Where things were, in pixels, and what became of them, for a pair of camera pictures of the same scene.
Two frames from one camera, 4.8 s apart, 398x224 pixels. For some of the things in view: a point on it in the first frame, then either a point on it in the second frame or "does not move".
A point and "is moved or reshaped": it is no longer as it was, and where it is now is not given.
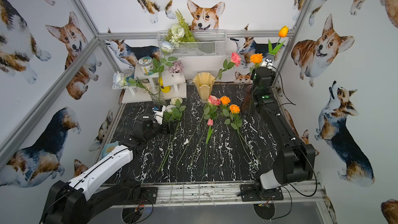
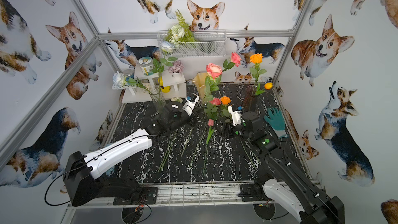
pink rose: x=213 y=101 → x=214 y=72
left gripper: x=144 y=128 → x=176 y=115
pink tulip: x=210 y=122 does not move
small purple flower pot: x=176 y=69 does not move
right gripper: x=263 y=73 → x=234 y=128
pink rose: x=235 y=59 does not move
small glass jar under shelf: x=146 y=85 does not move
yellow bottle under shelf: x=165 y=89 does not move
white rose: x=166 y=46 does not move
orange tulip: x=283 y=32 is moved or reshaped
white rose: x=119 y=80 does not move
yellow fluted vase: x=204 y=81 does not move
